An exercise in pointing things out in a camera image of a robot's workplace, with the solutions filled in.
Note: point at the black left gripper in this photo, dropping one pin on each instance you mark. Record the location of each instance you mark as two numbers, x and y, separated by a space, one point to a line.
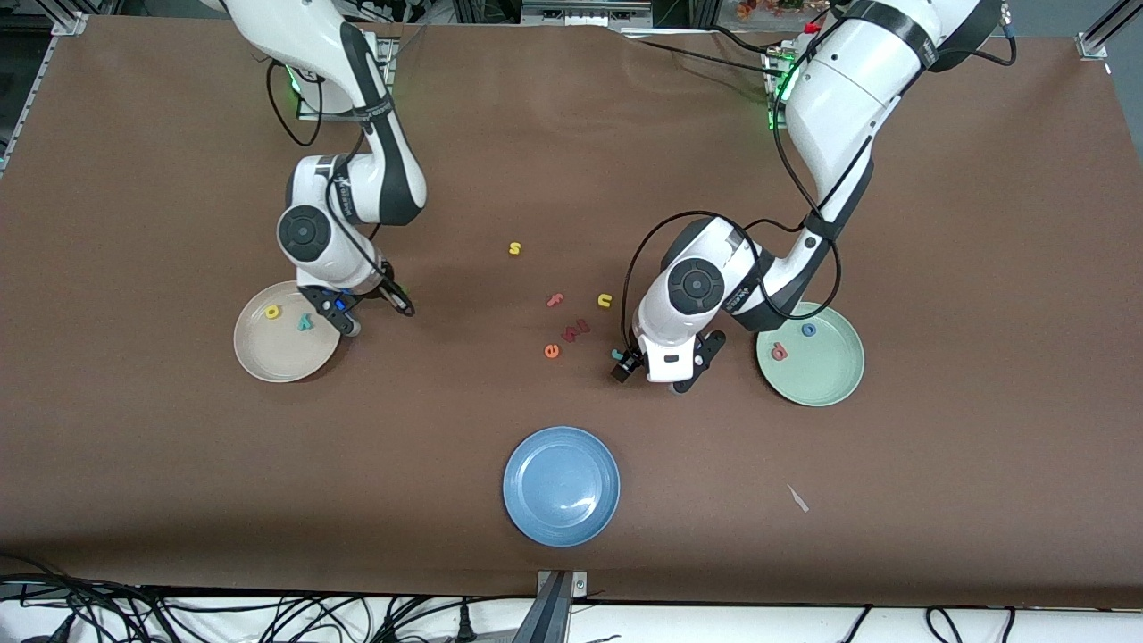
629 362

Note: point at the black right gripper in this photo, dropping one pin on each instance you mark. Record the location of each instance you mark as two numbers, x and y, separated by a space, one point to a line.
393 295

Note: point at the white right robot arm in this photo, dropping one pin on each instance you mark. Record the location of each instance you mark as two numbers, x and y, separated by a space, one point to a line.
312 27

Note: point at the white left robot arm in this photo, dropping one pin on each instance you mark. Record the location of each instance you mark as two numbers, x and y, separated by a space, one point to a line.
839 98

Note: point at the beige round plate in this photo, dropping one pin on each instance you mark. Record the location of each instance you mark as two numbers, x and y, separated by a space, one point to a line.
281 353

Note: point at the blue round plate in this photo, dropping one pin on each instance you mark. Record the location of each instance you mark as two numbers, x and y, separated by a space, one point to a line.
561 487

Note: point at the pale green round plate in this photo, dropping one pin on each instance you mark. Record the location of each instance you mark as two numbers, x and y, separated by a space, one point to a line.
821 371

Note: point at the brown table cover sheet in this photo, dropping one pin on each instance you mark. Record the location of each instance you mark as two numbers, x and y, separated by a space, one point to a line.
571 179

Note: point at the small grey paper scrap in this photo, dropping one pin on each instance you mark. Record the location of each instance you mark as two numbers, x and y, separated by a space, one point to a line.
797 498

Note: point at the black power plug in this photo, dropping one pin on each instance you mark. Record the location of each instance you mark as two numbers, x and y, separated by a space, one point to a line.
464 630

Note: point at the grey metal box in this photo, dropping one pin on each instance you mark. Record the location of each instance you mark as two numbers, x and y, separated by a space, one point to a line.
580 13

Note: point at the orange decorative object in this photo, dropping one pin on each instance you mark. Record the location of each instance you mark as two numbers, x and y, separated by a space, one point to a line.
759 9

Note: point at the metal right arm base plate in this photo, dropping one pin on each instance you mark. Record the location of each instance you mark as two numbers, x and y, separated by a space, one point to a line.
312 114

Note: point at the grey metal camera post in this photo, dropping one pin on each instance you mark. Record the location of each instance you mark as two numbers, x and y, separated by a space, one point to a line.
558 616

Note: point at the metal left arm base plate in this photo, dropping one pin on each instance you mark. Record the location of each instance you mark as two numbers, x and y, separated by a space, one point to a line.
773 122

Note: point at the dark aluminium frame structure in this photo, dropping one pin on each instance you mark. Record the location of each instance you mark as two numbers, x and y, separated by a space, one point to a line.
688 11

